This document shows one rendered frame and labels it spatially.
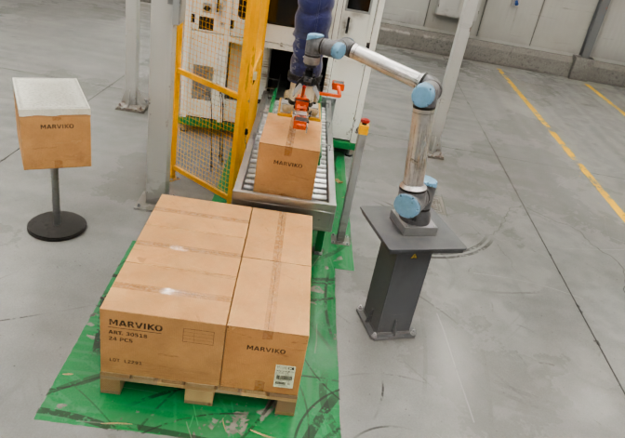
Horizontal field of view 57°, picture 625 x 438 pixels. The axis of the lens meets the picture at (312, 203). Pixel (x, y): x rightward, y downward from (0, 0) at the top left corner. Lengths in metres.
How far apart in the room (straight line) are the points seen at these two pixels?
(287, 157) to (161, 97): 1.17
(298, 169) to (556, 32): 9.82
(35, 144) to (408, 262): 2.39
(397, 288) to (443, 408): 0.73
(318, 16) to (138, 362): 2.25
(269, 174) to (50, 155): 1.38
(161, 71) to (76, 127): 0.83
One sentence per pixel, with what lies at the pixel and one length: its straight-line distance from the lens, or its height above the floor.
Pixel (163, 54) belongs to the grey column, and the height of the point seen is 1.24.
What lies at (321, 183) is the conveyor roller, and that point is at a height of 0.53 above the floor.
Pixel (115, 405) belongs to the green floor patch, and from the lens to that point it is 3.22.
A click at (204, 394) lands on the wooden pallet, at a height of 0.08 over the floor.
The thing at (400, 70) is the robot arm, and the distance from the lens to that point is 3.21.
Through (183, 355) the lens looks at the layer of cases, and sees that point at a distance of 2.99.
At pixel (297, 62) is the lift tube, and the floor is 1.44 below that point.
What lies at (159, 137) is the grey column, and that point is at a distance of 4.58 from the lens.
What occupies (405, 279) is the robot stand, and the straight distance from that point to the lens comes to 3.59.
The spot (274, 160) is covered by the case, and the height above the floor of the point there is 0.84.
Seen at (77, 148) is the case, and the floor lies 0.75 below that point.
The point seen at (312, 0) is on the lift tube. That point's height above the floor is 1.84.
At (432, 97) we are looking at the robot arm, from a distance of 3.00.
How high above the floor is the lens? 2.37
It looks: 27 degrees down
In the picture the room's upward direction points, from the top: 10 degrees clockwise
